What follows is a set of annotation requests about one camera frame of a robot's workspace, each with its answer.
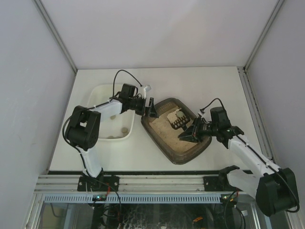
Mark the aluminium front mounting rail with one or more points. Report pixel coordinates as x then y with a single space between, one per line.
135 184

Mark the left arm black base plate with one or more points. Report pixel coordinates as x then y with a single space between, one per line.
103 184

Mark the aluminium left corner post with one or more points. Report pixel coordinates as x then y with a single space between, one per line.
55 34

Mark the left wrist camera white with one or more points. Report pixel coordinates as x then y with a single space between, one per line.
143 90

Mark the white plastic waste bin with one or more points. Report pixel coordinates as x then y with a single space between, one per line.
101 94

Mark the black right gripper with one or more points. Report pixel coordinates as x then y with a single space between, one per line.
197 129

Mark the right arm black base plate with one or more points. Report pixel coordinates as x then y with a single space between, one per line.
216 182

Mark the aluminium corner post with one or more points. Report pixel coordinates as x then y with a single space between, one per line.
55 34
267 27

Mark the dark brown litter box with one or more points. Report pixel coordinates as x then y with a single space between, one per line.
166 138

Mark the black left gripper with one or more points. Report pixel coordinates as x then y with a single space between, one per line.
146 107

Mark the aluminium right corner post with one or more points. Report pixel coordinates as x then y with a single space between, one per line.
267 27

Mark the black slotted litter scoop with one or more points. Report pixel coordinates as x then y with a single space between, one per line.
176 122

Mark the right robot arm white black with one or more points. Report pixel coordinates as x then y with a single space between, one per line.
273 188

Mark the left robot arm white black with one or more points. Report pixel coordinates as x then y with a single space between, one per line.
81 129

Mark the grey slotted cable duct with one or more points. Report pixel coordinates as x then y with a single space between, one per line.
202 198

